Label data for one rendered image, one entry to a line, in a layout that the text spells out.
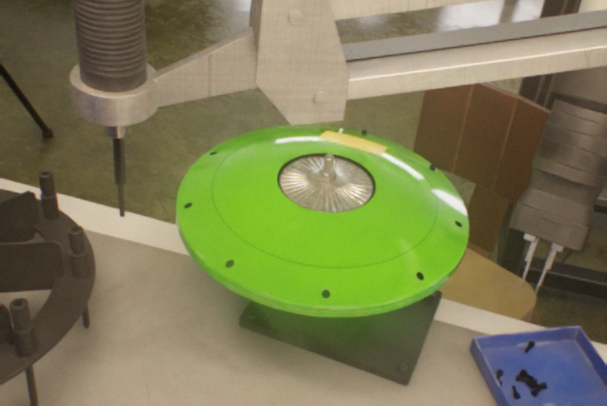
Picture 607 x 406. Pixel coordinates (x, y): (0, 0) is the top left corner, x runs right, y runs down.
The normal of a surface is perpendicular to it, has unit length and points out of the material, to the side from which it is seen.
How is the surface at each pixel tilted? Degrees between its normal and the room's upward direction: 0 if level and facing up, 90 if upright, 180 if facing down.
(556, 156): 66
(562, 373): 0
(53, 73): 0
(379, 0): 90
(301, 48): 90
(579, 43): 9
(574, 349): 0
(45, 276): 87
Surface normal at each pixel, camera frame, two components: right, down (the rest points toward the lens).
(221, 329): 0.09, -0.80
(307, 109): 0.14, 0.61
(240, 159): -0.18, -0.85
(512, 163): -0.72, 0.36
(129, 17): 0.66, 0.50
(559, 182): -0.38, 0.22
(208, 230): -0.26, -0.62
